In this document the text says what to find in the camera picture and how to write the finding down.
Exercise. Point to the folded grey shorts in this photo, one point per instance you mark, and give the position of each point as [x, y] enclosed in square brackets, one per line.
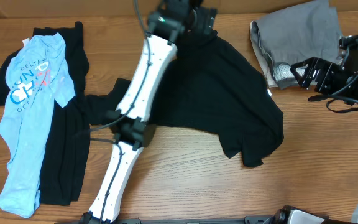
[297, 33]

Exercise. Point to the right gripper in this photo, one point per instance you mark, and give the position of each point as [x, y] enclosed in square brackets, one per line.
[327, 71]

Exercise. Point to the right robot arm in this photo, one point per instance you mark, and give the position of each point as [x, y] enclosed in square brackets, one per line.
[349, 97]

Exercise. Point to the black garment on left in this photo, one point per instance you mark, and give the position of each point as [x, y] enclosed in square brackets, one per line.
[63, 168]

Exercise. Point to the light blue printed t-shirt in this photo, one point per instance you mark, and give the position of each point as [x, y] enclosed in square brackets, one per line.
[37, 78]

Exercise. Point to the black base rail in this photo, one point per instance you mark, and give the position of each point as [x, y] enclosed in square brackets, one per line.
[253, 219]

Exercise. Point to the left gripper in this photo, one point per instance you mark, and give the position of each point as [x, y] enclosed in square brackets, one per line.
[196, 22]

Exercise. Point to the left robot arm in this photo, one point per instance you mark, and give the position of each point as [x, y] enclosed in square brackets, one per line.
[163, 28]

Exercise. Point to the black t-shirt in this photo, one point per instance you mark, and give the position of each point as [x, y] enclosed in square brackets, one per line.
[211, 87]

